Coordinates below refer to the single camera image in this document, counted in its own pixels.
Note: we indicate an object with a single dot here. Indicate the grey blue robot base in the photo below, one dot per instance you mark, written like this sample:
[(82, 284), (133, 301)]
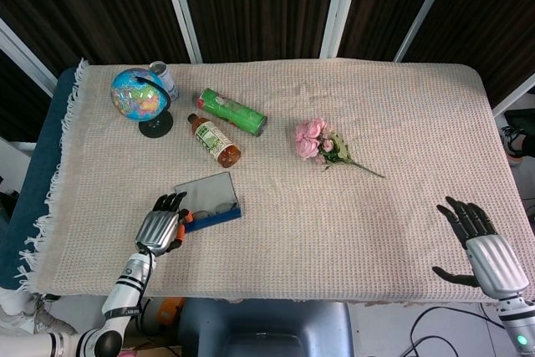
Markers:
[(267, 323)]

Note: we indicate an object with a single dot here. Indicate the desk globe on black stand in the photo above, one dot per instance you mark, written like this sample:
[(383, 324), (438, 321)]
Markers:
[(134, 93)]

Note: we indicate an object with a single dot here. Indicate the green cylindrical snack tube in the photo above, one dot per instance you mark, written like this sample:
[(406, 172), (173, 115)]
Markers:
[(234, 112)]

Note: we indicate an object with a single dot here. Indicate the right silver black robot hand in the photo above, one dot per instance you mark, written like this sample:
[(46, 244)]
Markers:
[(495, 265)]

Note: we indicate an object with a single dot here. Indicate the silver white drink can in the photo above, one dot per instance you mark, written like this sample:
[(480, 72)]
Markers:
[(169, 81)]

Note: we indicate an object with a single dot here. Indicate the brown tea bottle green label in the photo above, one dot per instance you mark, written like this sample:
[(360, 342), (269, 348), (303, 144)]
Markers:
[(213, 139)]

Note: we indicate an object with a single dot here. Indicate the blue padded table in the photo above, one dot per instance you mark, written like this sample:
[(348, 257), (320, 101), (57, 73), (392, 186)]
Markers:
[(37, 164)]

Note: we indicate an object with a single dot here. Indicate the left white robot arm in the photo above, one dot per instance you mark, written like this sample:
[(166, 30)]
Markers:
[(125, 290)]

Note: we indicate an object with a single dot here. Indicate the beige waffle weave cloth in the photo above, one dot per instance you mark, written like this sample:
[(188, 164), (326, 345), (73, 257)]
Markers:
[(334, 227)]

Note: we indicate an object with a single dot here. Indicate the orange plastic device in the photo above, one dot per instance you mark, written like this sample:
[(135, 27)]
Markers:
[(167, 311)]

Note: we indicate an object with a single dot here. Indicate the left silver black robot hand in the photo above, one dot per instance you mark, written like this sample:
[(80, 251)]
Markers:
[(156, 229)]

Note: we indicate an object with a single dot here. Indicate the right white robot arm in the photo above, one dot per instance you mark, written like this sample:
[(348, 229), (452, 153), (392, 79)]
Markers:
[(516, 323)]

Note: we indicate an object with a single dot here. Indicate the pink artificial flower bouquet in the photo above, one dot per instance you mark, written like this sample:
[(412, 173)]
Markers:
[(309, 135)]

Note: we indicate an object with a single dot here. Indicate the white sneaker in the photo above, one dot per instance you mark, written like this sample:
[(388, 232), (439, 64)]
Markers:
[(25, 315)]

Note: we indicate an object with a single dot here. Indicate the grey blue glasses case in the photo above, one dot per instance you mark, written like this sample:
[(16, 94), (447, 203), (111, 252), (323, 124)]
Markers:
[(209, 192)]

